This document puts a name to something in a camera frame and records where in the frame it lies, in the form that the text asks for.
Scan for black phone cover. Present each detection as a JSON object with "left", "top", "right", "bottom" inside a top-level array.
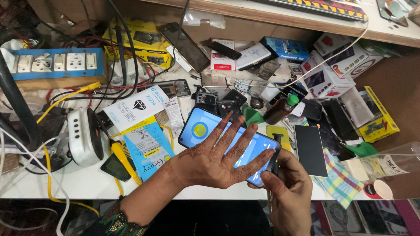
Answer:
[
  {"left": 221, "top": 89, "right": 248, "bottom": 107},
  {"left": 323, "top": 99, "right": 360, "bottom": 142}
]

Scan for black power plug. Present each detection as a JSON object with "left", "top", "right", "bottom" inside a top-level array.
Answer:
[{"left": 41, "top": 144, "right": 71, "bottom": 172}]

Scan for wooden shelf with items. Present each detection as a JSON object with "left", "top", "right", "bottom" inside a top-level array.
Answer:
[{"left": 138, "top": 0, "right": 420, "bottom": 49}]

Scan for red paper cup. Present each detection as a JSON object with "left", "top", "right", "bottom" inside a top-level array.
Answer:
[{"left": 363, "top": 180, "right": 394, "bottom": 200}]

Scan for black phone housing part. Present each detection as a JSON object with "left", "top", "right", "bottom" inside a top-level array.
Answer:
[{"left": 217, "top": 100, "right": 243, "bottom": 121}]

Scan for person's left hand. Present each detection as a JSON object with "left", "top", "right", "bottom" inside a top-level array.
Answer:
[{"left": 169, "top": 111, "right": 276, "bottom": 191}]

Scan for blue earphone box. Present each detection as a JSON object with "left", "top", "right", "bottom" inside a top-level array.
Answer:
[{"left": 260, "top": 36, "right": 310, "bottom": 62}]

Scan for yellow printed carton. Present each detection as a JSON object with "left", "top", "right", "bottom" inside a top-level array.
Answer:
[{"left": 102, "top": 18, "right": 173, "bottom": 68}]

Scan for white glue tube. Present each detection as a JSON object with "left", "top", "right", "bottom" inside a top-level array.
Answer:
[{"left": 163, "top": 97, "right": 185, "bottom": 130}]

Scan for yellow box with black print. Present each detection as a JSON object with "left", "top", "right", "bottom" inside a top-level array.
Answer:
[{"left": 358, "top": 86, "right": 400, "bottom": 143}]

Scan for green triangular opening pick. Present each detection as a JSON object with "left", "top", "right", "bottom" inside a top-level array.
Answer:
[{"left": 243, "top": 106, "right": 265, "bottom": 127}]

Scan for white plastic pouch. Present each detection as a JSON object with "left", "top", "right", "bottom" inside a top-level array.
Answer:
[{"left": 339, "top": 87, "right": 375, "bottom": 128}]

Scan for clear plastic bag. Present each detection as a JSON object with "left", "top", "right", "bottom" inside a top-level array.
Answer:
[{"left": 183, "top": 9, "right": 226, "bottom": 29}]

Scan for black soldering iron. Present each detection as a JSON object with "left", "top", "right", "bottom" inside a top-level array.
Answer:
[{"left": 113, "top": 24, "right": 129, "bottom": 88}]

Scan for red wires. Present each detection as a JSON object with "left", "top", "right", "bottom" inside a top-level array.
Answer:
[{"left": 46, "top": 36, "right": 158, "bottom": 109}]

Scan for black glass screen panel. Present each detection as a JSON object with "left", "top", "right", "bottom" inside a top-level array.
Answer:
[{"left": 294, "top": 125, "right": 329, "bottom": 178}]

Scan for bare phone frame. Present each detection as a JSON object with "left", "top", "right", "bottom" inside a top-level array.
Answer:
[{"left": 149, "top": 79, "right": 192, "bottom": 99}]

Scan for person's black clothing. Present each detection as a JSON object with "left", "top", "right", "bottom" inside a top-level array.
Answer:
[{"left": 144, "top": 200, "right": 273, "bottom": 236}]

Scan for checked colourful cloth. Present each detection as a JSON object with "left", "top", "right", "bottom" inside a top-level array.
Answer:
[{"left": 312, "top": 147, "right": 365, "bottom": 209}]

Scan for small black bar phone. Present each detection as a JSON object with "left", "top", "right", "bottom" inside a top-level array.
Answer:
[{"left": 210, "top": 41, "right": 242, "bottom": 61}]

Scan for brown bottle with green cap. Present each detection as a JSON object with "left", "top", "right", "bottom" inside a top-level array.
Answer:
[{"left": 263, "top": 94, "right": 300, "bottom": 125}]

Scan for white foam block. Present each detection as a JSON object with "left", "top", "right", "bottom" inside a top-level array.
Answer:
[{"left": 345, "top": 159, "right": 370, "bottom": 182}]

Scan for small black phone case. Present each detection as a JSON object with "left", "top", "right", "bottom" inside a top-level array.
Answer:
[{"left": 300, "top": 98, "right": 324, "bottom": 121}]

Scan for smartphone with lit blue screen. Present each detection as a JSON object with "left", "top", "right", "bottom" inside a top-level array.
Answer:
[{"left": 178, "top": 106, "right": 282, "bottom": 188}]

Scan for red and white packet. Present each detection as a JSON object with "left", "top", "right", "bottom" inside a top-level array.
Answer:
[{"left": 210, "top": 39, "right": 236, "bottom": 71}]

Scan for long white cable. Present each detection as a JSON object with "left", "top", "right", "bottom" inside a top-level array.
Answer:
[{"left": 203, "top": 15, "right": 369, "bottom": 89}]

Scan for boxes under the table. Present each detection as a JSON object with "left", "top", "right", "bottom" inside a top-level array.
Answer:
[{"left": 312, "top": 199, "right": 420, "bottom": 236}]

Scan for metal plate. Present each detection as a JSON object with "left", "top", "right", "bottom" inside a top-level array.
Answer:
[{"left": 201, "top": 74, "right": 230, "bottom": 89}]

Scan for blue and yellow display packet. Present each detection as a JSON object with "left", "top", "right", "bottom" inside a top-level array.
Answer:
[{"left": 121, "top": 115, "right": 175, "bottom": 183}]

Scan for white box with red print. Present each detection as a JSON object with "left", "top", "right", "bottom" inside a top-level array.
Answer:
[{"left": 299, "top": 51, "right": 356, "bottom": 99}]

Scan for yellow handled soldering iron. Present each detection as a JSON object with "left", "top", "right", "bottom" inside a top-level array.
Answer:
[{"left": 110, "top": 141, "right": 142, "bottom": 186}]

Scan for dark green pad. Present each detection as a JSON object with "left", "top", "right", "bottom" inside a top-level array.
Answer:
[{"left": 100, "top": 152, "right": 132, "bottom": 182}]

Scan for green beaded bangles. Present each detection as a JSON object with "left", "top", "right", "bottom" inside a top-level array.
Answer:
[{"left": 97, "top": 196, "right": 151, "bottom": 236}]

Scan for black phone back with camera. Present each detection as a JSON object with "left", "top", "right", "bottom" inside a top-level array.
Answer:
[{"left": 196, "top": 92, "right": 219, "bottom": 114}]

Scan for white printed flat packet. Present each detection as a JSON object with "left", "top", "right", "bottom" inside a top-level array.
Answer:
[{"left": 236, "top": 43, "right": 273, "bottom": 71}]

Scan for person's right hand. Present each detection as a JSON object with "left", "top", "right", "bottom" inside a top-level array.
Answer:
[{"left": 248, "top": 148, "right": 314, "bottom": 236}]

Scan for black smartphone with gold edge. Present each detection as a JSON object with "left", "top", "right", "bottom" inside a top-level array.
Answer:
[{"left": 158, "top": 22, "right": 211, "bottom": 73}]

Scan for white thin cable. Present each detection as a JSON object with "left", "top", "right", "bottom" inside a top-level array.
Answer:
[{"left": 0, "top": 128, "right": 71, "bottom": 236}]

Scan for white round adapter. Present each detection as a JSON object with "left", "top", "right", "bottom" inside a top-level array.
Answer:
[{"left": 67, "top": 108, "right": 105, "bottom": 167}]

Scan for large white red printed box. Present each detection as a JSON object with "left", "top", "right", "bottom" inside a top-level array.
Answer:
[{"left": 313, "top": 32, "right": 384, "bottom": 78}]

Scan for blue switchboard with white sockets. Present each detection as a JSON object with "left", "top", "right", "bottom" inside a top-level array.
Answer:
[{"left": 0, "top": 47, "right": 109, "bottom": 90}]

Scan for yellow card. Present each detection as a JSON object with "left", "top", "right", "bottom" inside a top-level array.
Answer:
[{"left": 266, "top": 125, "right": 292, "bottom": 152}]

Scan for black phone box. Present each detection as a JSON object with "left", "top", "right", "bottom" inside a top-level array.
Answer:
[{"left": 269, "top": 83, "right": 309, "bottom": 106}]

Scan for yellow cable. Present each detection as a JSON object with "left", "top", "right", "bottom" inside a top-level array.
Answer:
[{"left": 43, "top": 146, "right": 101, "bottom": 217}]

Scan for yellow test lead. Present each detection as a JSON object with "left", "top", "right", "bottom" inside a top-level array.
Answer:
[{"left": 36, "top": 82, "right": 102, "bottom": 125}]

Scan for white packet with diamond print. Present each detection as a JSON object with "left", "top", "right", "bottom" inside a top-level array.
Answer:
[{"left": 103, "top": 85, "right": 170, "bottom": 132}]

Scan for black phone back cover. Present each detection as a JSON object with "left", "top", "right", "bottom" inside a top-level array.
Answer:
[{"left": 221, "top": 89, "right": 248, "bottom": 107}]

